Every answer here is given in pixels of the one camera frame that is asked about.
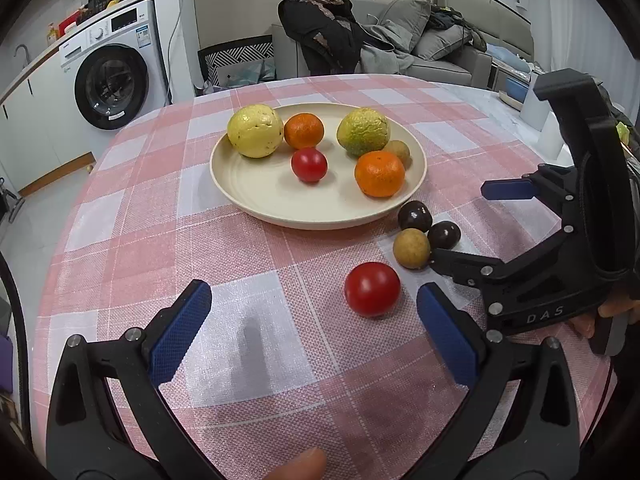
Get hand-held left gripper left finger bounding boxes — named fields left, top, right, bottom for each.
left=46, top=280, right=236, bottom=480

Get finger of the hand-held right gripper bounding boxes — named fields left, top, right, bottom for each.
left=481, top=169, right=582, bottom=207
left=430, top=229, right=577, bottom=290

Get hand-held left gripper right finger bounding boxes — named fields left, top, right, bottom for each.
left=416, top=282, right=582, bottom=480

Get dark purple plum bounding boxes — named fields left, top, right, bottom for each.
left=427, top=221, right=461, bottom=251
left=398, top=200, right=433, bottom=233

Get brown longan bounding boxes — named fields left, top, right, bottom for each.
left=382, top=140, right=412, bottom=168
left=393, top=228, right=432, bottom=272

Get red tomato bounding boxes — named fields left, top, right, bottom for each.
left=291, top=148, right=329, bottom=183
left=344, top=261, right=402, bottom=317

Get orange mandarin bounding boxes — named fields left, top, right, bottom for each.
left=354, top=150, right=406, bottom=198
left=284, top=113, right=325, bottom=151

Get green-yellow guava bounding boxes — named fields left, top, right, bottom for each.
left=336, top=107, right=390, bottom=157

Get cream round plate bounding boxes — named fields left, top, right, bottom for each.
left=209, top=102, right=427, bottom=231

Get yellow guava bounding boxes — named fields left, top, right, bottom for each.
left=227, top=104, right=285, bottom=159

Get person's right hand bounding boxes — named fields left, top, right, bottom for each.
left=567, top=297, right=640, bottom=341

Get person's left hand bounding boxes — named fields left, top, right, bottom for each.
left=262, top=447, right=328, bottom=480

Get blue container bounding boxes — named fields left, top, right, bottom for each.
left=505, top=76, right=531, bottom=106

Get pink checked tablecloth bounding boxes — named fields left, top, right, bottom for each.
left=35, top=74, right=616, bottom=480

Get grey pillow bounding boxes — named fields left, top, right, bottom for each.
left=378, top=0, right=432, bottom=53
left=415, top=25, right=473, bottom=61

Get grey garment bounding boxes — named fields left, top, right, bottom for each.
left=360, top=42, right=416, bottom=76

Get grey sofa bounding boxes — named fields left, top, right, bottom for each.
left=272, top=0, right=536, bottom=88

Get black jacket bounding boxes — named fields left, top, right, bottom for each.
left=278, top=0, right=368, bottom=76

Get white lower cabinets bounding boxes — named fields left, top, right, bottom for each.
left=0, top=45, right=96, bottom=196

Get white washing machine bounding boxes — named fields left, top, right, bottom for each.
left=59, top=0, right=170, bottom=132

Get black white patterned box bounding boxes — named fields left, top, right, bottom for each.
left=198, top=35, right=275, bottom=93

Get red box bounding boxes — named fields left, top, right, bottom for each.
left=59, top=10, right=88, bottom=36

